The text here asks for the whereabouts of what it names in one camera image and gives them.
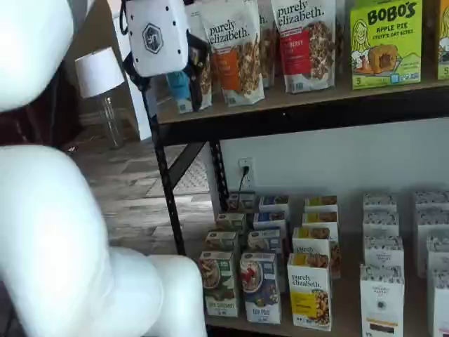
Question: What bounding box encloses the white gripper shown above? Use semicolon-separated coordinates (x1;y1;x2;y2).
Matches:
121;0;212;119

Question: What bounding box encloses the blue and white oatmeal box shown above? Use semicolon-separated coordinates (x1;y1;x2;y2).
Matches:
247;230;287;292
258;195;290;215
239;251;281;324
253;211;289;232

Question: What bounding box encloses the green oatmeal box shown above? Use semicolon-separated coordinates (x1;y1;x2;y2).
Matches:
199;251;241;317
205;230;241;253
214;212;246;234
227;191;256;214

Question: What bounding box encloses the yellow purely elizabeth box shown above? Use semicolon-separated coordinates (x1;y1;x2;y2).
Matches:
302;211;340;232
304;195;338;214
292;227;342;280
287;252;333;331

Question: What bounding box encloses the green Bobo's snack box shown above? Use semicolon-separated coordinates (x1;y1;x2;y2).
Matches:
349;0;424;89

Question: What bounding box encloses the white patterned box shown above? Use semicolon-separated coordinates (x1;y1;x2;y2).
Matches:
416;210;449;278
363;192;398;215
363;235;404;270
431;270;449;337
360;265;406;337
413;191;449;213
426;234;449;273
363;212;400;239

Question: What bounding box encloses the yellow Bobo's snack box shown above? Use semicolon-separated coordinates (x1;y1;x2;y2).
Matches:
436;0;449;81

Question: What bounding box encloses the blue label granola bag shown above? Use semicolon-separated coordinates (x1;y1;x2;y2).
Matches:
164;0;214;115

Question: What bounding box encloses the orange label granola bag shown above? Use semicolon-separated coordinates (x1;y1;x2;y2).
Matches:
258;0;280;88
199;0;264;107

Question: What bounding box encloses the white shade glass lamp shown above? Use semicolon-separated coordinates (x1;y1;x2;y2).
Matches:
74;47;126;150

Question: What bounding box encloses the brown leather armchair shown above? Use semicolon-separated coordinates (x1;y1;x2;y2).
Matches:
0;66;83;148

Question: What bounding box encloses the grey patterned rug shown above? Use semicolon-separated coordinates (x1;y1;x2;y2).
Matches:
145;152;213;197

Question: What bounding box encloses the red label granola bag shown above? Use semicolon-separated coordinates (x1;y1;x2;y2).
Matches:
270;0;337;94

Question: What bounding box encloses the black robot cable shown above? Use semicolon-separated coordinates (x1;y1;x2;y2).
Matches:
118;0;131;36

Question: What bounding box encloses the black metal shelf frame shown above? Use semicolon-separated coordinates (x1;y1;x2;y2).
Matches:
149;86;449;337

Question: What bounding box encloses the black power cable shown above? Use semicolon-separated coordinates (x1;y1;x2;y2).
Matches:
239;164;250;211

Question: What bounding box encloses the white wall outlet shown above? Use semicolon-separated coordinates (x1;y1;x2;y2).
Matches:
239;157;257;189

